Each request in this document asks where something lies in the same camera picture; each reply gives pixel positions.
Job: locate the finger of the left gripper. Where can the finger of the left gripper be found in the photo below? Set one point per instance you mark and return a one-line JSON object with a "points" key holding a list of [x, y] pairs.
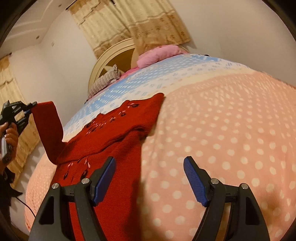
{"points": [[29, 106]]}

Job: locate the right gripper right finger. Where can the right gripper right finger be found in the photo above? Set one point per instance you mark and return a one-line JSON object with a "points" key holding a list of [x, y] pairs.
{"points": [[245, 222]]}

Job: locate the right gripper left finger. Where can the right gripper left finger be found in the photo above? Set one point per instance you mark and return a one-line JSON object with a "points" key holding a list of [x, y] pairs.
{"points": [[53, 221]]}

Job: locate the red knitted sweater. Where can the red knitted sweater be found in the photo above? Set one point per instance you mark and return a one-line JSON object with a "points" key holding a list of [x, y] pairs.
{"points": [[119, 134]]}

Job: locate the person's left hand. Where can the person's left hand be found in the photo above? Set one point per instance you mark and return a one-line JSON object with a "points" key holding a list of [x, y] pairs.
{"points": [[9, 143]]}

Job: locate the pink blue dotted bedspread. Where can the pink blue dotted bedspread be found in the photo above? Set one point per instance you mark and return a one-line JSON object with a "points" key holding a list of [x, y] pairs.
{"points": [[237, 123]]}

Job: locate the striped pillow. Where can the striped pillow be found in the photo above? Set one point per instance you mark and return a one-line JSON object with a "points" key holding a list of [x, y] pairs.
{"points": [[105, 80]]}

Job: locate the cream round headboard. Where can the cream round headboard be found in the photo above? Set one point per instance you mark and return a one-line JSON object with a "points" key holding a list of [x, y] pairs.
{"points": [[123, 54]]}

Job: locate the pink pillow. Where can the pink pillow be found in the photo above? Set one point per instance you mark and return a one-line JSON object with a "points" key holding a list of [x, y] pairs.
{"points": [[158, 54]]}

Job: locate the beige curtain behind headboard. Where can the beige curtain behind headboard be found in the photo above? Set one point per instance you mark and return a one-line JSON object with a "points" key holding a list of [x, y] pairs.
{"points": [[150, 23]]}

